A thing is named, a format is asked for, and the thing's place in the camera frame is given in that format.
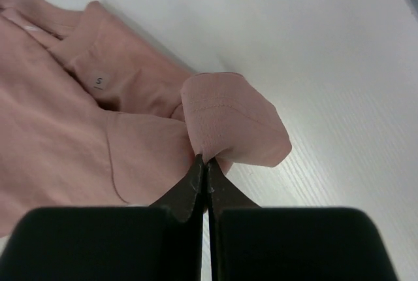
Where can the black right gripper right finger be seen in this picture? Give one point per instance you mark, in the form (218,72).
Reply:
(373,238)

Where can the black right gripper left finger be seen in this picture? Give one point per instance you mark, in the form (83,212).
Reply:
(160,242)

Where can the dusty pink t-shirt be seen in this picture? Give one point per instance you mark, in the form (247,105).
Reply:
(91,114)

